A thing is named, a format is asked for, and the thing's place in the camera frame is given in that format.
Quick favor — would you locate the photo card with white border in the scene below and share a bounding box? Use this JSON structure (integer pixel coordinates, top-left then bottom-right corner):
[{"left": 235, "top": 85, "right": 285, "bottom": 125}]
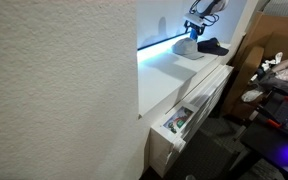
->
[{"left": 162, "top": 105, "right": 195, "bottom": 135}]

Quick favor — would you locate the white crumpled paper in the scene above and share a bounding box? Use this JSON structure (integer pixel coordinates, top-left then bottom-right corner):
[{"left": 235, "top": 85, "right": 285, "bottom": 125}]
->
[{"left": 261, "top": 51, "right": 284, "bottom": 73}]

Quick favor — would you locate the white crumpled cloth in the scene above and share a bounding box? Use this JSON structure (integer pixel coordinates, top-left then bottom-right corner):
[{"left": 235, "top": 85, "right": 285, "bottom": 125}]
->
[{"left": 240, "top": 88, "right": 264, "bottom": 103}]

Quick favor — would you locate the large brown cardboard box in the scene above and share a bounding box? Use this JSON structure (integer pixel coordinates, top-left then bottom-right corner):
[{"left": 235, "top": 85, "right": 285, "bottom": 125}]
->
[{"left": 220, "top": 11, "right": 288, "bottom": 118}]

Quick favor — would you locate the navy Cal baseball cap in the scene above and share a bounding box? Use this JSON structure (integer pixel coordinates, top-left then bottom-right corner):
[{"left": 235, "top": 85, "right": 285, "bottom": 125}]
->
[{"left": 197, "top": 37, "right": 230, "bottom": 57}]

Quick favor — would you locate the grey baseball cap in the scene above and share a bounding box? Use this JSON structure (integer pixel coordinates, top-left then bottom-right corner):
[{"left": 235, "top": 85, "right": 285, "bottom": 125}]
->
[{"left": 171, "top": 36, "right": 205, "bottom": 61}]

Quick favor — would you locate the black perforated robot table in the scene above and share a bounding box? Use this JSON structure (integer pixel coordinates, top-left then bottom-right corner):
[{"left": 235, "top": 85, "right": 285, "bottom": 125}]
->
[{"left": 239, "top": 89, "right": 288, "bottom": 180}]

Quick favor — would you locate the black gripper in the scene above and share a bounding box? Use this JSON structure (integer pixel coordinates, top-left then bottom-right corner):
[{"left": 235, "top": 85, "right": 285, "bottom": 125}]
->
[{"left": 183, "top": 20, "right": 207, "bottom": 38}]

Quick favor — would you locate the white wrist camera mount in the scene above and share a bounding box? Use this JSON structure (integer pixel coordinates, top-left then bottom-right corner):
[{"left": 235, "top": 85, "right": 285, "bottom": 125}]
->
[{"left": 182, "top": 12, "right": 206, "bottom": 28}]

